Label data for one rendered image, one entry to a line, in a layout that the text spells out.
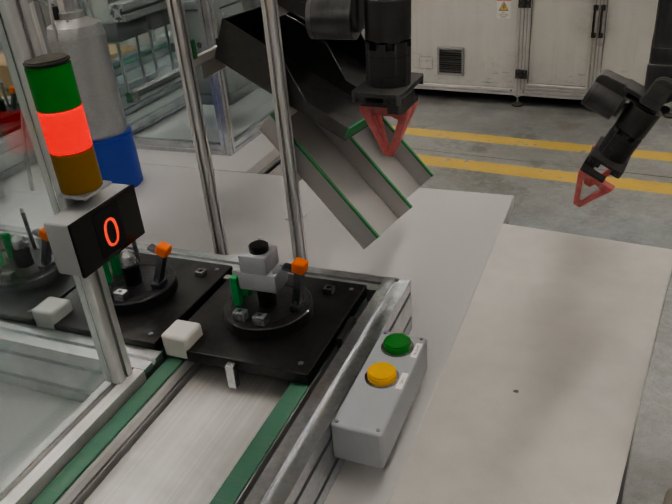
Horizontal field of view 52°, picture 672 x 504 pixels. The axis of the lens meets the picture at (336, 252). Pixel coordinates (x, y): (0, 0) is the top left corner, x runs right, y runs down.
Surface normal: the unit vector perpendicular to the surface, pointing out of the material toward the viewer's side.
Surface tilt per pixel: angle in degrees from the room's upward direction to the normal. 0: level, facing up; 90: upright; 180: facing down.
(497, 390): 0
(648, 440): 1
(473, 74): 90
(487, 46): 90
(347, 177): 45
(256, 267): 90
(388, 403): 0
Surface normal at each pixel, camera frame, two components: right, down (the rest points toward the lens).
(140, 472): -0.08, -0.87
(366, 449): -0.37, 0.48
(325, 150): 0.54, -0.48
